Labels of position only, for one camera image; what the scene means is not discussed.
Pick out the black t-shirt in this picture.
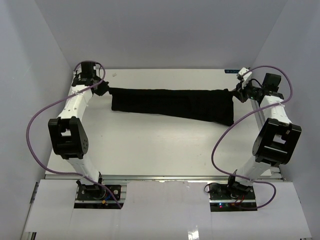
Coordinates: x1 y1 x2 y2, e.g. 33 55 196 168
109 87 234 127

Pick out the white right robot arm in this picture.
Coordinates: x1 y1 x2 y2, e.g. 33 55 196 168
227 73 302 197

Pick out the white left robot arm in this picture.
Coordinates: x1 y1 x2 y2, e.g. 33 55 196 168
48 61 108 200

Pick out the right black table label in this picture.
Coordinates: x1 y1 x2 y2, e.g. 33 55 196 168
224 69 240 74

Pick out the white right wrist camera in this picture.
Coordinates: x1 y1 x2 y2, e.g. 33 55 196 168
237 67 252 86

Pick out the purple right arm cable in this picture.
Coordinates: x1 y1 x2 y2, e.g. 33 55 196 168
204 65 293 210

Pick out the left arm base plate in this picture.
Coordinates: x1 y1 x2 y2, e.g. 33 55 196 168
74 185 120 210

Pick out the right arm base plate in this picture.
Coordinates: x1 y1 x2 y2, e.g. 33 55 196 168
204 183 257 213

